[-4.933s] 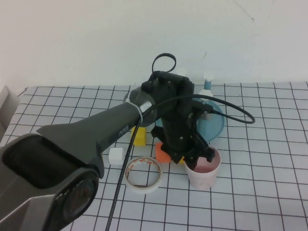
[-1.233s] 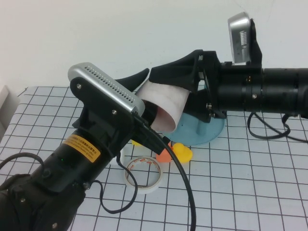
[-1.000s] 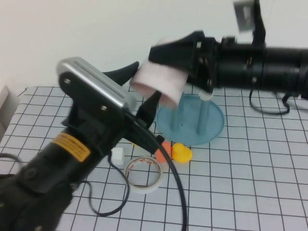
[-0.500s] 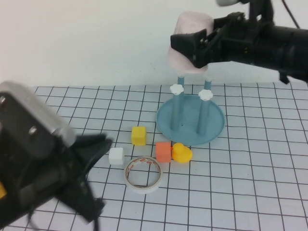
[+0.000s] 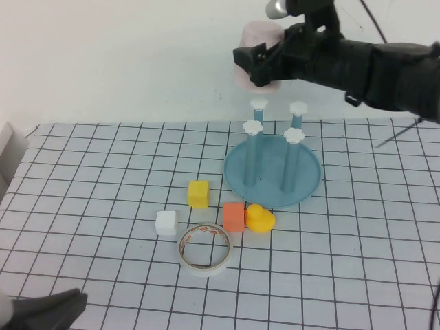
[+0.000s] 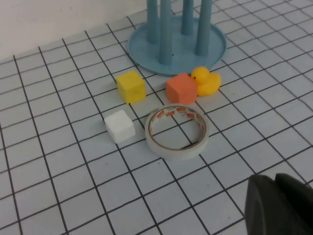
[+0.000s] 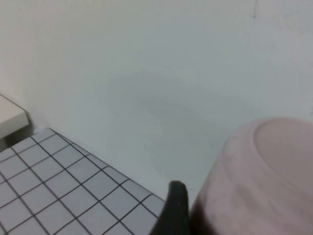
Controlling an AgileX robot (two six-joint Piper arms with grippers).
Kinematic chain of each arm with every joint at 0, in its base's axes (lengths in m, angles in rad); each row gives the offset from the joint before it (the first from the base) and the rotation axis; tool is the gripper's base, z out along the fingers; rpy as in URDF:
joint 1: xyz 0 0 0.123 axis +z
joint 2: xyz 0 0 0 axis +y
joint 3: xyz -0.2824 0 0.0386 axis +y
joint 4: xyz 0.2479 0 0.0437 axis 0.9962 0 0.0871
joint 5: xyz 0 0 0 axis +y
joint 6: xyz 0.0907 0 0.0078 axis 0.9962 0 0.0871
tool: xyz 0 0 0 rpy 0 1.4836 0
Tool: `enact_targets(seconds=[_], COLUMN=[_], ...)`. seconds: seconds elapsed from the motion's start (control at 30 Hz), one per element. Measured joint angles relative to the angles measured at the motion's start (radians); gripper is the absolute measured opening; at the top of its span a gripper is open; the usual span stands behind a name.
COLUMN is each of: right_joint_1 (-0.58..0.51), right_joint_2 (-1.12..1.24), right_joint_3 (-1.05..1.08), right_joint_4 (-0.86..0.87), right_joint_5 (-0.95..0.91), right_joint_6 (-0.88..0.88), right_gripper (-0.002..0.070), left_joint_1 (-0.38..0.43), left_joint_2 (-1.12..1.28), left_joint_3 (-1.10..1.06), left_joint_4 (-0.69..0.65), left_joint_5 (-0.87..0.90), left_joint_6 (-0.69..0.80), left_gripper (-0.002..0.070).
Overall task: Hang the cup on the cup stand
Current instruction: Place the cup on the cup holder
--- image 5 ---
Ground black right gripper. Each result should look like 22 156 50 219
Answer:
232 22 374 98

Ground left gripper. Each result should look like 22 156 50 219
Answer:
0 288 87 330

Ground pink plastic cup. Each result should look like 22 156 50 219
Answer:
232 19 287 94

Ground blue cup stand white caps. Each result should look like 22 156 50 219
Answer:
223 98 323 210

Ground white foam cube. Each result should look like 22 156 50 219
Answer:
155 210 178 237

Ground yellow foam cube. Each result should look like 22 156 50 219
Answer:
188 180 210 210

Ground orange foam cube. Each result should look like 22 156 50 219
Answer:
222 202 247 234

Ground yellow rubber duck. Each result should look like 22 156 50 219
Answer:
244 203 276 234

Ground white adhesive tape roll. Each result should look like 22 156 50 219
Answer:
177 223 234 278

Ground white board panel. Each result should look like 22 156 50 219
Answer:
0 120 29 204

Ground black looped cable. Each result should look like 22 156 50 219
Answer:
359 0 391 44

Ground black camera cable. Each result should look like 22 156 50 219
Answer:
428 283 440 330

